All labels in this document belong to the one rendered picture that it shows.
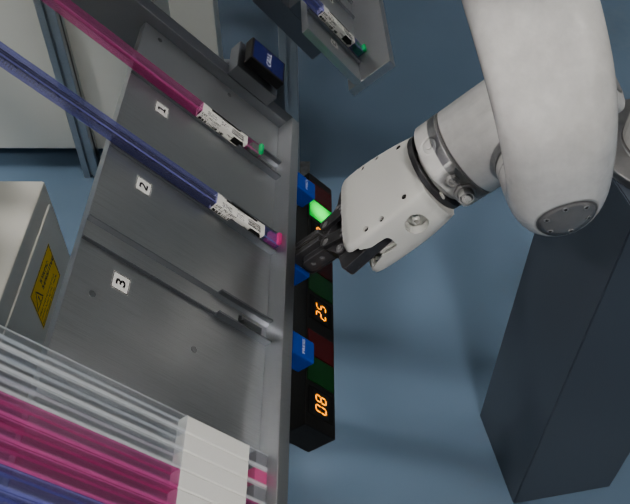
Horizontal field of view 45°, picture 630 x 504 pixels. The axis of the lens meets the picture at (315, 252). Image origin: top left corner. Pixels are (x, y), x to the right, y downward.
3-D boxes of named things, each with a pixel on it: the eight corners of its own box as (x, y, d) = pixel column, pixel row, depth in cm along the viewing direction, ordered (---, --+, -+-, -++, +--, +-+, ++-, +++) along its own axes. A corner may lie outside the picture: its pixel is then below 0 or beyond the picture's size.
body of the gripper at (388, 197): (479, 226, 66) (381, 284, 72) (463, 151, 73) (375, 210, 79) (425, 179, 63) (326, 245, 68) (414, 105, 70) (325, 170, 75)
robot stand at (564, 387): (568, 400, 147) (703, 98, 96) (610, 486, 135) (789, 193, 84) (479, 415, 145) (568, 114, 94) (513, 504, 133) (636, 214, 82)
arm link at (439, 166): (501, 213, 66) (473, 230, 67) (486, 147, 72) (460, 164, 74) (442, 159, 62) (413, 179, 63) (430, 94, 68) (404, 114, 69)
